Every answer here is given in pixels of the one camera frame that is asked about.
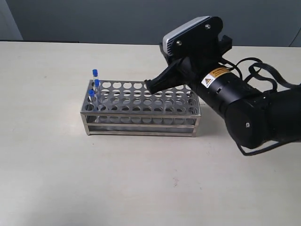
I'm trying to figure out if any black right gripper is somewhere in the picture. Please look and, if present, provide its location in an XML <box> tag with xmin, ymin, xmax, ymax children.
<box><xmin>144</xmin><ymin>42</ymin><xmax>219</xmax><ymax>94</ymax></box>

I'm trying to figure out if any blue-capped test tube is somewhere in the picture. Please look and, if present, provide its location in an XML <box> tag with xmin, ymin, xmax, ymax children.
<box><xmin>92</xmin><ymin>69</ymin><xmax>99</xmax><ymax>81</ymax></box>
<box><xmin>88</xmin><ymin>89</ymin><xmax>97</xmax><ymax>108</ymax></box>
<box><xmin>94</xmin><ymin>79</ymin><xmax>101</xmax><ymax>106</ymax></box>

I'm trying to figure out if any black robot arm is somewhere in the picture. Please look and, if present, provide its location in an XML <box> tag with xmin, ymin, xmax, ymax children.
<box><xmin>145</xmin><ymin>43</ymin><xmax>301</xmax><ymax>155</ymax></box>

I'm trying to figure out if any stainless steel test tube rack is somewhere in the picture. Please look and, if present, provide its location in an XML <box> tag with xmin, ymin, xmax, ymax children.
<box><xmin>80</xmin><ymin>80</ymin><xmax>201</xmax><ymax>137</ymax></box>

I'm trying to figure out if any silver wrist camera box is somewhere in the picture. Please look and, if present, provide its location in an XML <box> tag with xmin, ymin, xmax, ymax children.
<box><xmin>162</xmin><ymin>16</ymin><xmax>232</xmax><ymax>59</ymax></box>

